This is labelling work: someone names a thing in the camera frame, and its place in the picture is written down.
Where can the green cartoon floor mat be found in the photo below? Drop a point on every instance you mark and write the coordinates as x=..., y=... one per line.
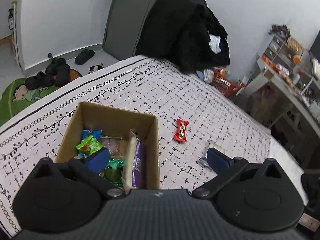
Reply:
x=16, y=97

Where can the blue snack packet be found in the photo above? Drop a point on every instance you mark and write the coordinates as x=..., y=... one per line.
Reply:
x=90, y=133

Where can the red candy bar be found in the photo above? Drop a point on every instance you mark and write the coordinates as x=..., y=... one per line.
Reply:
x=181, y=130

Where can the red plastic basket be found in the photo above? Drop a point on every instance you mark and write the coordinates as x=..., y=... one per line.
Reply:
x=224, y=85

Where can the white patterned bed cover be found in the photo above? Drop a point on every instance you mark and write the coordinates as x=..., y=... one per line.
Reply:
x=147, y=86

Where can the grey white desk shelf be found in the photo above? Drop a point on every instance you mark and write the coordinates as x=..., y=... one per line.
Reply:
x=278, y=96

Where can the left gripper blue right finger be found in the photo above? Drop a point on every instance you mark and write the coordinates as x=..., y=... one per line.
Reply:
x=227, y=170

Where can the dark green snack packet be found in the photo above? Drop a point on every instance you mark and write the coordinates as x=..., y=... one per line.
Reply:
x=113, y=172

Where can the black clothing pile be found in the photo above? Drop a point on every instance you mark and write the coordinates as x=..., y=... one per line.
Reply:
x=186, y=33

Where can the white cake black packet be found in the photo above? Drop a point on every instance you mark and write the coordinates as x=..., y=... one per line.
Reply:
x=213, y=157

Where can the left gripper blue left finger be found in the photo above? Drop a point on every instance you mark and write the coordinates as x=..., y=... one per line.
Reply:
x=87, y=170

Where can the brown cardboard box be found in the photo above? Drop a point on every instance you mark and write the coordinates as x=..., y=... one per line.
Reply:
x=116, y=125

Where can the long purple white snack bar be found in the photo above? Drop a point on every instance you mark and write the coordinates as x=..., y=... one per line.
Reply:
x=133, y=175

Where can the light green snack packet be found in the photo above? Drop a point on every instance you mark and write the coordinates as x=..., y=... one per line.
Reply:
x=88, y=146

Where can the clear purple snack packet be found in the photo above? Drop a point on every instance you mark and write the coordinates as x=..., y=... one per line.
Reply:
x=115, y=145

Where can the black slipper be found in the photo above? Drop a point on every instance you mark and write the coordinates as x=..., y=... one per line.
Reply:
x=84, y=56

